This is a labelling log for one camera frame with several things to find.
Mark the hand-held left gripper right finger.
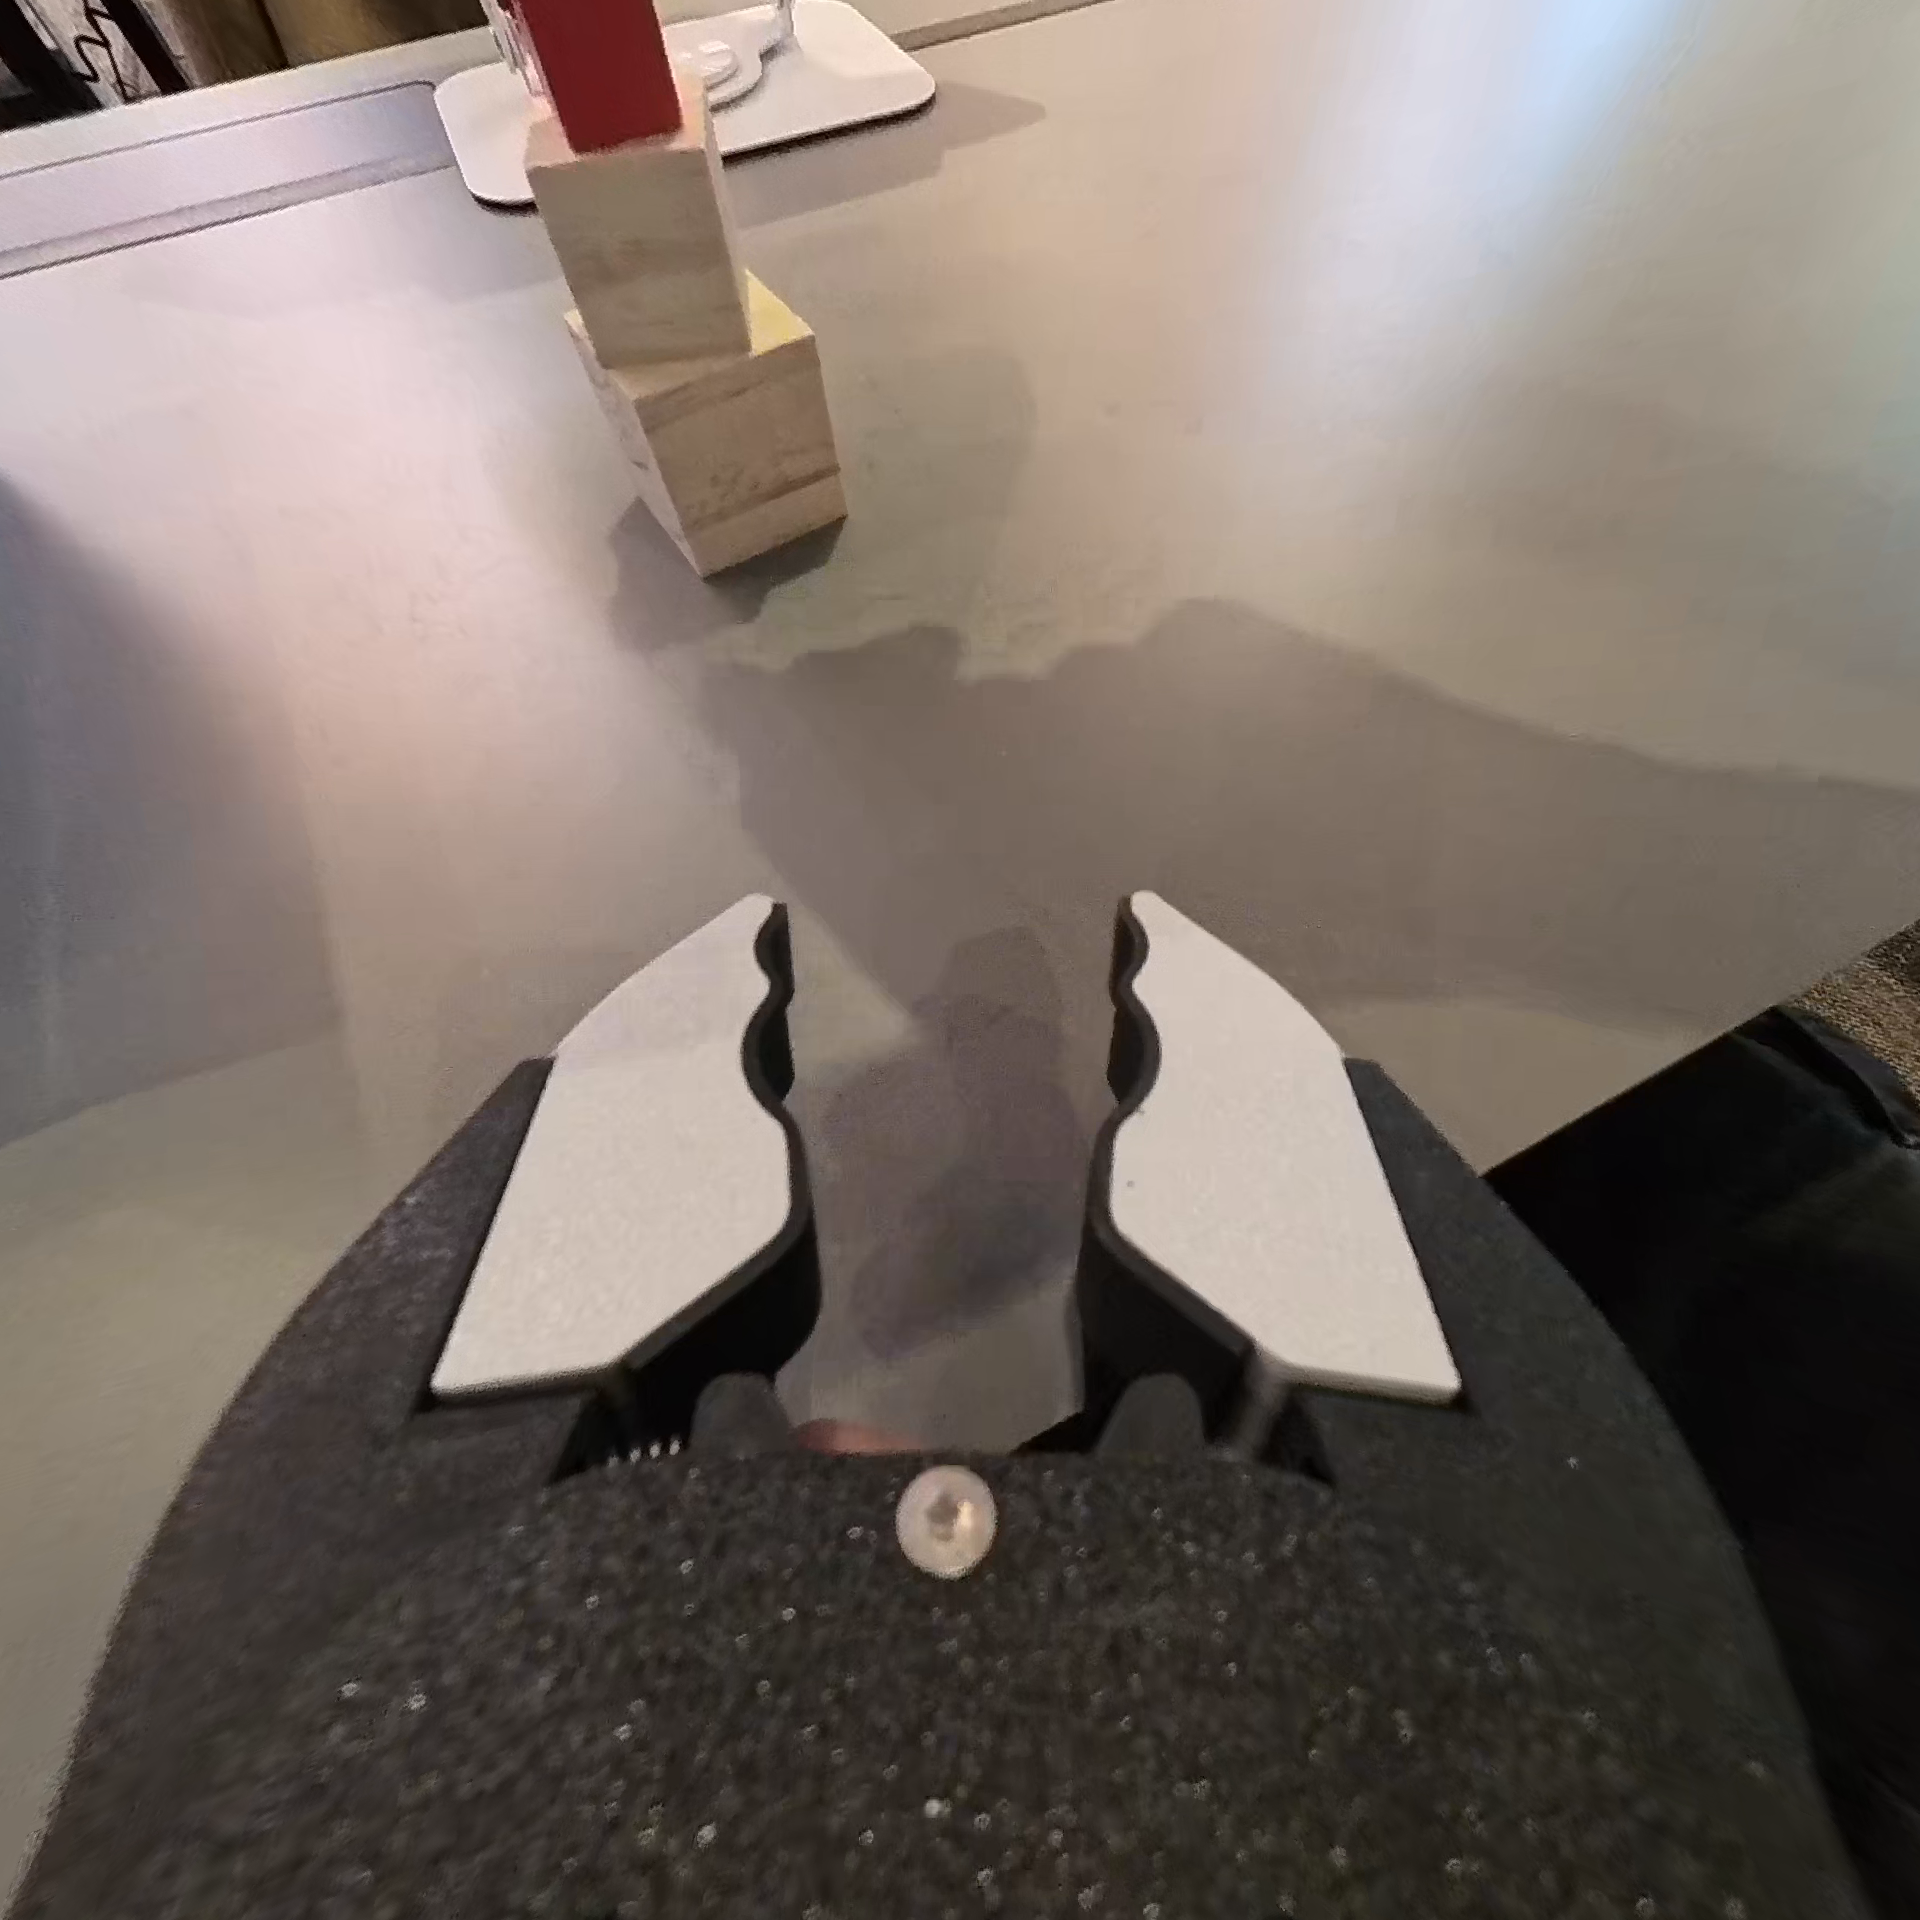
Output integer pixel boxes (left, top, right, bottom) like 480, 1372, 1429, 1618
1077, 889, 1463, 1456

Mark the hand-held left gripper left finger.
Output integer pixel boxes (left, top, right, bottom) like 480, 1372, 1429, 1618
431, 896, 825, 1409

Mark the wooden cube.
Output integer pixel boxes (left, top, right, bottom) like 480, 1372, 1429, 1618
566, 269, 848, 579
525, 102, 751, 366

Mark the red block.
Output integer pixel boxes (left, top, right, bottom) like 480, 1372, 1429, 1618
514, 0, 706, 153

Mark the person's dark trouser leg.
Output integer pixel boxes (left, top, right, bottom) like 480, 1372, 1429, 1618
1484, 1004, 1920, 1920

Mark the sign stand with white base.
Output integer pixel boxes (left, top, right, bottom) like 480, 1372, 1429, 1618
433, 0, 938, 207

